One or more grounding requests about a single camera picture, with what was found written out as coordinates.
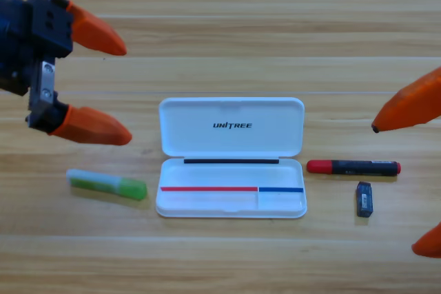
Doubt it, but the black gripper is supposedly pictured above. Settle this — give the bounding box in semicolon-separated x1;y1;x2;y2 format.
0;0;133;146

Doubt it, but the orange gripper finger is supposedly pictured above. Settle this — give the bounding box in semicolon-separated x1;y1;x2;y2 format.
411;221;441;259
371;66;441;134

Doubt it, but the black eraser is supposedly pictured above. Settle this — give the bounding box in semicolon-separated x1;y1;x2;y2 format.
356;181;374;218

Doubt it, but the black marker with red cap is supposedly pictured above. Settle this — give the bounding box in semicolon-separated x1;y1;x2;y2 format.
306;159;402;177

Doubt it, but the white Unitree pencil case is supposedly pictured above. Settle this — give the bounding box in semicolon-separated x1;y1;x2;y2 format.
155;96;307;219

